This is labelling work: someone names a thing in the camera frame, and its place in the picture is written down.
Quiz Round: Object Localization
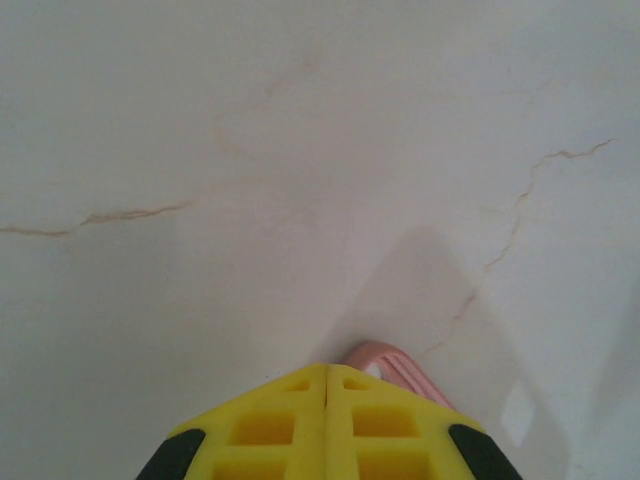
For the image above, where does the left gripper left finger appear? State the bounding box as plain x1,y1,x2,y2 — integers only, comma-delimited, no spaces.
139,363,329,480

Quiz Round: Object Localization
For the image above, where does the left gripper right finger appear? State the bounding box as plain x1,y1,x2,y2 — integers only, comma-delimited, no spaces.
325,363,516,480

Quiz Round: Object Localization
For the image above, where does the pink phone case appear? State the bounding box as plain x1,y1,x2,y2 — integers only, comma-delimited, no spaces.
343,341,454,412

